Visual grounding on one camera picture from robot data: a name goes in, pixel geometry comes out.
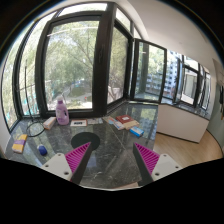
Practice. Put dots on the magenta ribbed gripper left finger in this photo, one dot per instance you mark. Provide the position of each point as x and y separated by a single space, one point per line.
70 166

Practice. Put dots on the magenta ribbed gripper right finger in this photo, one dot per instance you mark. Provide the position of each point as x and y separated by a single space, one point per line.
153 166

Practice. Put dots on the round black mouse pad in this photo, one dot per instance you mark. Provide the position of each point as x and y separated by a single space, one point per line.
85 137

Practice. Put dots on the blue computer mouse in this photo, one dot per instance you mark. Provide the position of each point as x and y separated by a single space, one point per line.
42 150

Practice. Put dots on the blue and white box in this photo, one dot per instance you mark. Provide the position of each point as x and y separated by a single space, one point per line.
136 131

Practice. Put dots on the flat white card with label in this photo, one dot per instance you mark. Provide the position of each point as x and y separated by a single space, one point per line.
79 123

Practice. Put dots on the tan flat box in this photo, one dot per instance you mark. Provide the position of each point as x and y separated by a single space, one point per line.
129 125

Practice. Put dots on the purple detergent bottle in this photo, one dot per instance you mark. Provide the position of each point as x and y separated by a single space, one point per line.
62 115

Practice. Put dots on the small beige cardboard box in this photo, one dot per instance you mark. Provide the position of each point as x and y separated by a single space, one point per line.
48 124

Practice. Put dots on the red book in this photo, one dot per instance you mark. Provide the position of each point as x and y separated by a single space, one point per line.
124 119

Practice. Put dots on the light patterned booklet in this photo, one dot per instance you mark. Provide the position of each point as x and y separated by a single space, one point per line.
114 122

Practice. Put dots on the yellow and purple box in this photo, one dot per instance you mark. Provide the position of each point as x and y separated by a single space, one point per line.
19 143

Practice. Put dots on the dark window frame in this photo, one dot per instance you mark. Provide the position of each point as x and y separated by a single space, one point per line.
104 52

